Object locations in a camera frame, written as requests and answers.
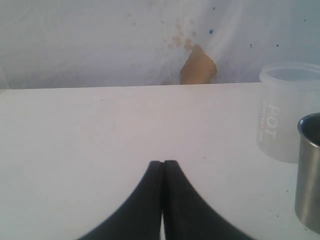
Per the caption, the translucent plastic pot container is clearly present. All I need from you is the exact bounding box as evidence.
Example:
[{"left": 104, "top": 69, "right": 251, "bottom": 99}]
[{"left": 256, "top": 62, "right": 320, "bottom": 164}]

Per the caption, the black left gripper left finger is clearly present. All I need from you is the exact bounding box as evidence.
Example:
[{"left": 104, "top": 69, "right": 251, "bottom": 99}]
[{"left": 81, "top": 161, "right": 164, "bottom": 240}]

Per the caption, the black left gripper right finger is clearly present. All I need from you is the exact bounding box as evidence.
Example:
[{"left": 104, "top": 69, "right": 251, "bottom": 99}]
[{"left": 161, "top": 160, "right": 250, "bottom": 240}]

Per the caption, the stainless steel cup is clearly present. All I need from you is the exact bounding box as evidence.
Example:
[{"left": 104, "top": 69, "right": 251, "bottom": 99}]
[{"left": 294, "top": 113, "right": 320, "bottom": 233}]

